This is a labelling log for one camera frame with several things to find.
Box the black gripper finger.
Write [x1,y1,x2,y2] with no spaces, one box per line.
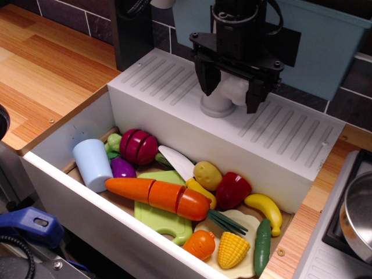
[194,55,221,96]
[245,79,272,114]

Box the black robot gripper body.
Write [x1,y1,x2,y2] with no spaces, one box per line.
[189,1,284,88]

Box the grey toy faucet lever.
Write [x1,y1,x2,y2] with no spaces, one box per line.
[219,71,249,106]

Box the grey toy faucet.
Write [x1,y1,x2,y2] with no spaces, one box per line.
[200,71,235,118]

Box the white toy sink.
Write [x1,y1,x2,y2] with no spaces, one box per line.
[22,49,344,278]

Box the yellow toy potato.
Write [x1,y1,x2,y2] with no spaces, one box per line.
[194,161,223,191]

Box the purple sliced toy onion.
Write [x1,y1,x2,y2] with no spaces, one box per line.
[119,129,158,166]

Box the red toy bell pepper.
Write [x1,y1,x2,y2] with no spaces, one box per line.
[216,171,252,210]

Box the large orange toy carrot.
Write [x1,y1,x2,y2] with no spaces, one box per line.
[105,178,248,235]

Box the purple toy eggplant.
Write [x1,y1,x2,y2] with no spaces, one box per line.
[110,157,137,178]

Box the yellow toy banana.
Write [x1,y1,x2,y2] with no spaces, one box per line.
[244,194,282,237]

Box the light blue plastic cup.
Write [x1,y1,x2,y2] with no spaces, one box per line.
[72,139,113,193]

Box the green toy cucumber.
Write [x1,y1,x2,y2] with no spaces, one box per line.
[253,219,271,277]

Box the cream toy plate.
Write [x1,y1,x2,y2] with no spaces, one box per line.
[194,210,260,278]

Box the green toy cutting board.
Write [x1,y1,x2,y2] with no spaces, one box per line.
[134,170,193,246]

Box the silver metal pot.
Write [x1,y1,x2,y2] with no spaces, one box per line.
[339,171,371,265]

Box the yellow toy corn cob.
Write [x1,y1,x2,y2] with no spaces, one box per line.
[217,232,251,269]

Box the small orange toy carrot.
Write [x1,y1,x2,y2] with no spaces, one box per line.
[183,230,216,260]

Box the black toy stove top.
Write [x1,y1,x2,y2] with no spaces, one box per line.
[323,149,371,265]

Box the blue clamp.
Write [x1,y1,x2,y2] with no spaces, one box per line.
[1,207,65,249]

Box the dark grey vertical post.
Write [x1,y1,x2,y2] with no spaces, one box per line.
[109,1,154,71]

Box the teal wall-mounted box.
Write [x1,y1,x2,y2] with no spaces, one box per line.
[172,0,372,101]

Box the white toy knife yellow handle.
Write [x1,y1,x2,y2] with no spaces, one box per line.
[158,145,217,209]

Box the black camera lens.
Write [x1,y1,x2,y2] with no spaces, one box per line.
[0,105,10,140]

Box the black braided cable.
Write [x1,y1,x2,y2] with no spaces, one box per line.
[0,234,36,279]

